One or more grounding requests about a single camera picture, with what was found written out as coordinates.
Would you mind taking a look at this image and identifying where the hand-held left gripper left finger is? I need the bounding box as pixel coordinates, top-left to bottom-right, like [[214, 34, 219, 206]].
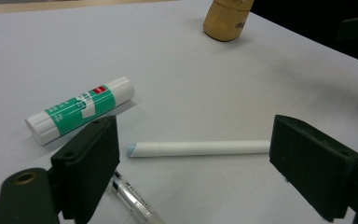
[[49, 115, 121, 224]]

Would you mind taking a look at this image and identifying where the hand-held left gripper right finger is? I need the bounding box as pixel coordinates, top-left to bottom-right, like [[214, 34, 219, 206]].
[[268, 114, 358, 222]]

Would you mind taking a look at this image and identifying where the green and white glue stick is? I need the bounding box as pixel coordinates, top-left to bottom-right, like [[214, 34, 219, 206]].
[[24, 77, 136, 147]]

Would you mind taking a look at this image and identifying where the clear silver pen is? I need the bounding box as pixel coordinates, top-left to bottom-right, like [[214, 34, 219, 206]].
[[110, 170, 166, 224]]

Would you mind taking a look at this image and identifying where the white pen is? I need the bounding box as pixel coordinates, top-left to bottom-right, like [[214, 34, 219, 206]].
[[126, 140, 271, 159]]

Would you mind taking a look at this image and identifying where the round wooden pen holder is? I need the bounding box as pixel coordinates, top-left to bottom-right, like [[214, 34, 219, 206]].
[[202, 0, 255, 42]]

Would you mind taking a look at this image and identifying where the white table cover sheet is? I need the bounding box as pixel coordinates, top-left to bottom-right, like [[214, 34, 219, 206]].
[[0, 0, 358, 224]]

